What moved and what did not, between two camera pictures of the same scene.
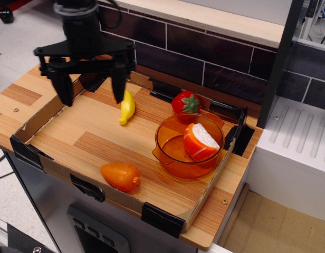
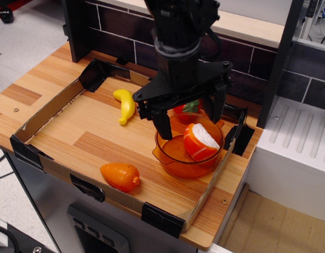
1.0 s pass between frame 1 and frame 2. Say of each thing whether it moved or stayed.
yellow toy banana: stayed
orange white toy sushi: stayed
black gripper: moved
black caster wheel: stayed
